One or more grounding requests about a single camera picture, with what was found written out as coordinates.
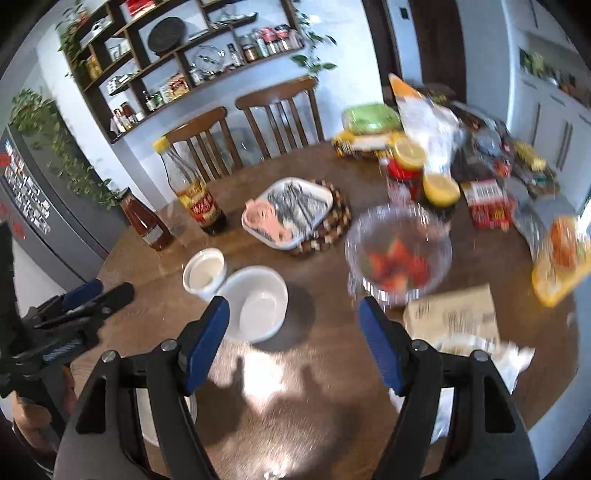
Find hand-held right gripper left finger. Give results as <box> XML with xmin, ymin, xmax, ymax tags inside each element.
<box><xmin>54</xmin><ymin>295</ymin><xmax>230</xmax><ymax>480</ymax></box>

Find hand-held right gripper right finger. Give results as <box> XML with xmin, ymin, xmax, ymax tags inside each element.
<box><xmin>358</xmin><ymin>295</ymin><xmax>541</xmax><ymax>480</ymax></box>

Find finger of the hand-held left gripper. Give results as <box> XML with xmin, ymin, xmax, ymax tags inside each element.
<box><xmin>69</xmin><ymin>282</ymin><xmax>134</xmax><ymax>324</ymax></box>
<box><xmin>34</xmin><ymin>279</ymin><xmax>105</xmax><ymax>320</ymax></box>

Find medium white bowl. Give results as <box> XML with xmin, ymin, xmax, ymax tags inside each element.
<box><xmin>217</xmin><ymin>266</ymin><xmax>289</xmax><ymax>344</ymax></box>

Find small white bowl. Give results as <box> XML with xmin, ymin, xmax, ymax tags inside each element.
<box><xmin>182</xmin><ymin>248</ymin><xmax>228</xmax><ymax>302</ymax></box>

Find person's left hand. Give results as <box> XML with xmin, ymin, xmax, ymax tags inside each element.
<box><xmin>11</xmin><ymin>396</ymin><xmax>52</xmax><ymax>449</ymax></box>

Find ketchup bottle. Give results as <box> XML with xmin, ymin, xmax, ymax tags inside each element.
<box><xmin>117</xmin><ymin>188</ymin><xmax>175</xmax><ymax>251</ymax></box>

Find cut strawberries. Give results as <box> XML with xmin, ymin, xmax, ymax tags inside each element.
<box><xmin>365</xmin><ymin>237</ymin><xmax>430</xmax><ymax>289</ymax></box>

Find brown paper box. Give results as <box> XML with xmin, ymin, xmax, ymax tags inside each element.
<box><xmin>403</xmin><ymin>284</ymin><xmax>502</xmax><ymax>354</ymax></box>

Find dark grey refrigerator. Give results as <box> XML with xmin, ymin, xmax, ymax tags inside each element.
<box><xmin>0</xmin><ymin>124</ymin><xmax>112</xmax><ymax>278</ymax></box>

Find glass bowl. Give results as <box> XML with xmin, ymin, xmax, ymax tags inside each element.
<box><xmin>345</xmin><ymin>204</ymin><xmax>453</xmax><ymax>308</ymax></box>

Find dark vinegar bottle yellow cap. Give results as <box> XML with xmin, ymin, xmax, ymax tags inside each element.
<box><xmin>154</xmin><ymin>137</ymin><xmax>228</xmax><ymax>236</ymax></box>

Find wooden bead trivet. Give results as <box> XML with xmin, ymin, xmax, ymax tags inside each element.
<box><xmin>288</xmin><ymin>180</ymin><xmax>352</xmax><ymax>256</ymax></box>

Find pink utensil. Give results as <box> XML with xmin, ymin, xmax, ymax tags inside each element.
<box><xmin>245</xmin><ymin>198</ymin><xmax>293</xmax><ymax>244</ymax></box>

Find trailing green vine plant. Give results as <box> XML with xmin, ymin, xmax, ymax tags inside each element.
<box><xmin>9</xmin><ymin>90</ymin><xmax>123</xmax><ymax>210</ymax></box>

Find white square plate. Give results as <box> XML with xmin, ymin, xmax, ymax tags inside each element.
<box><xmin>241</xmin><ymin>177</ymin><xmax>334</xmax><ymax>251</ymax></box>

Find silver cutlery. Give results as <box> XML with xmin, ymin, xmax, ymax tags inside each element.
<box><xmin>267</xmin><ymin>182</ymin><xmax>325</xmax><ymax>228</ymax></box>

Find dark jar yellow lid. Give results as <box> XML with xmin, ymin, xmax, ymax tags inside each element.
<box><xmin>422</xmin><ymin>172</ymin><xmax>462</xmax><ymax>222</ymax></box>

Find red jar yellow lid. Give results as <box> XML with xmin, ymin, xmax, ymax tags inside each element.
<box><xmin>387</xmin><ymin>137</ymin><xmax>428</xmax><ymax>195</ymax></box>

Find red snack packet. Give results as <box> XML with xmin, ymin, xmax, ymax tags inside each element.
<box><xmin>462</xmin><ymin>179</ymin><xmax>513</xmax><ymax>230</ymax></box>

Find wooden chair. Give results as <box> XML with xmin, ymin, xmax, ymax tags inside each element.
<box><xmin>235</xmin><ymin>76</ymin><xmax>326</xmax><ymax>160</ymax></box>
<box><xmin>163</xmin><ymin>107</ymin><xmax>243</xmax><ymax>183</ymax></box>

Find yellow black snack packet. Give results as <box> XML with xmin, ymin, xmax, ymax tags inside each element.
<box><xmin>331</xmin><ymin>129</ymin><xmax>407</xmax><ymax>160</ymax></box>

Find orange snack packet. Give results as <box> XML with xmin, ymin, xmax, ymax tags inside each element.
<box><xmin>531</xmin><ymin>216</ymin><xmax>591</xmax><ymax>308</ymax></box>

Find green lid container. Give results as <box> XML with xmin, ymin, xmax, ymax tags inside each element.
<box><xmin>342</xmin><ymin>104</ymin><xmax>402</xmax><ymax>137</ymax></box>

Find white plastic bag orange top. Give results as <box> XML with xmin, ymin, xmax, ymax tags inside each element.
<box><xmin>388</xmin><ymin>73</ymin><xmax>462</xmax><ymax>176</ymax></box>

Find pile of dark snack bags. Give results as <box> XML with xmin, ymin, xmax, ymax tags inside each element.
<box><xmin>450</xmin><ymin>102</ymin><xmax>560</xmax><ymax>199</ymax></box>

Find black round dish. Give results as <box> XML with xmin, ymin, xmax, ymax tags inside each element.
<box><xmin>148</xmin><ymin>17</ymin><xmax>188</xmax><ymax>55</ymax></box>

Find white cabinet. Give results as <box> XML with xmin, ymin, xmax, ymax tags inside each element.
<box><xmin>505</xmin><ymin>0</ymin><xmax>591</xmax><ymax>213</ymax></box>

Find hanging green plant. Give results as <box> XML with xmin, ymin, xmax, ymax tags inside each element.
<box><xmin>290</xmin><ymin>0</ymin><xmax>339</xmax><ymax>85</ymax></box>

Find row of spice jars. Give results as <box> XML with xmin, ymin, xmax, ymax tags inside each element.
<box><xmin>240</xmin><ymin>25</ymin><xmax>304</xmax><ymax>63</ymax></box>

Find dark wooden door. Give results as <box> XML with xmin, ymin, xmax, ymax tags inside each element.
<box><xmin>362</xmin><ymin>0</ymin><xmax>467</xmax><ymax>104</ymax></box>

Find dark wooden wall shelf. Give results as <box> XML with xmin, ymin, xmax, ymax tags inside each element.
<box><xmin>58</xmin><ymin>0</ymin><xmax>305</xmax><ymax>145</ymax></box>

